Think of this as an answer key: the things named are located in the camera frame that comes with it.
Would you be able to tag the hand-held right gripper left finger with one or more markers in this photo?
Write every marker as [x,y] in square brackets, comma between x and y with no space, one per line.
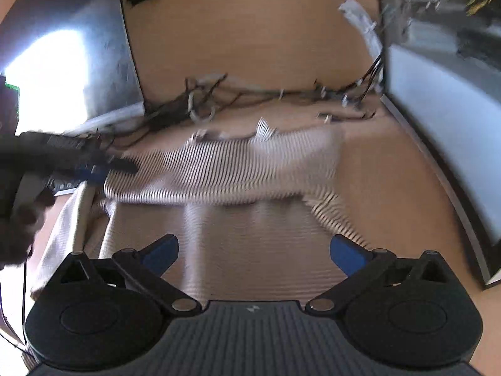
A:
[161,253]

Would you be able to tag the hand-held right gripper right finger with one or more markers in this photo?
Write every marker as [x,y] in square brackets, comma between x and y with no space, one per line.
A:
[346,254]

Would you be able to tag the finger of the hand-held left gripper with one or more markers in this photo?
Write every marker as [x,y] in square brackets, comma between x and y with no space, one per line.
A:
[94,173]

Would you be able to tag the striped shirt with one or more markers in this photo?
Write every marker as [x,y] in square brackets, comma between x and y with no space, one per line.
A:
[235,164]

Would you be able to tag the person's left hand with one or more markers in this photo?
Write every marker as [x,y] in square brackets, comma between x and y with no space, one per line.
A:
[19,227]

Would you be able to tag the black monitor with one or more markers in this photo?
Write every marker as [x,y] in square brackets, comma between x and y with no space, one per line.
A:
[98,47]

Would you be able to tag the grey screen panel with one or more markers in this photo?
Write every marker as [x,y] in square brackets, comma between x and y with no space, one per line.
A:
[450,105]

